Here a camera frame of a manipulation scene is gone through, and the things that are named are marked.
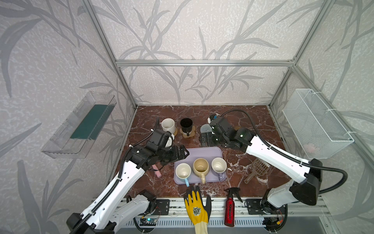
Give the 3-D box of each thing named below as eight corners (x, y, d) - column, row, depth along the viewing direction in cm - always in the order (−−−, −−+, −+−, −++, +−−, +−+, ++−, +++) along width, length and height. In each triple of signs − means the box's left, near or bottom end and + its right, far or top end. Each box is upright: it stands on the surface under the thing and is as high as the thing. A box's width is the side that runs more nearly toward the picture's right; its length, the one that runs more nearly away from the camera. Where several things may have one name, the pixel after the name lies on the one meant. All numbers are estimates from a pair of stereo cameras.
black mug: (180, 139, 102) (179, 130, 94) (181, 126, 109) (180, 117, 101) (192, 139, 102) (191, 130, 94) (192, 126, 109) (192, 117, 101)
